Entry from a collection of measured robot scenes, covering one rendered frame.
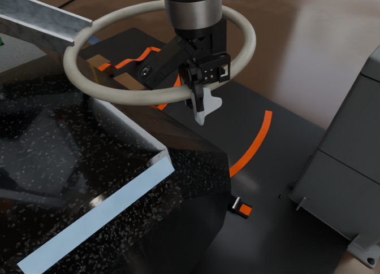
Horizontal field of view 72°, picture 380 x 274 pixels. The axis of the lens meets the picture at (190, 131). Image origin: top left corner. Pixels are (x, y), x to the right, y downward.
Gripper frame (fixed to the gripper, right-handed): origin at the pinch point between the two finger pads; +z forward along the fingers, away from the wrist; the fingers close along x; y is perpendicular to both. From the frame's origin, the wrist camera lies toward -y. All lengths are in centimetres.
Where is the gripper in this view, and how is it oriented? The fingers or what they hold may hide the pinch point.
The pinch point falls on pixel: (192, 113)
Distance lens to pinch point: 58.1
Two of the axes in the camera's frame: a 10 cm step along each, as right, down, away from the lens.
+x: -3.6, -6.5, 6.7
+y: 9.3, -3.2, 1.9
